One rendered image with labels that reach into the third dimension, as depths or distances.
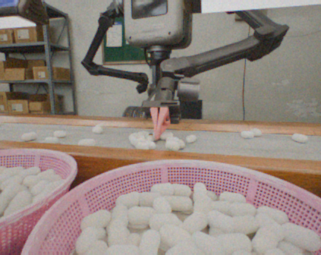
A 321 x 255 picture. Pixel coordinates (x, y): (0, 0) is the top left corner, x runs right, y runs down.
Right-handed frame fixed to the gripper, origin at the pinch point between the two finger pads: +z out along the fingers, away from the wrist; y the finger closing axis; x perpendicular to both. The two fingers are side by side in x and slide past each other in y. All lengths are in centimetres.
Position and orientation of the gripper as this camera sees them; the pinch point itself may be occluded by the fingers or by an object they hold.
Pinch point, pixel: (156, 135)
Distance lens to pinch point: 49.9
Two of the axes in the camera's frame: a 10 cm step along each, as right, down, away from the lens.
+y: 9.8, 0.4, -2.0
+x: 1.3, 6.2, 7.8
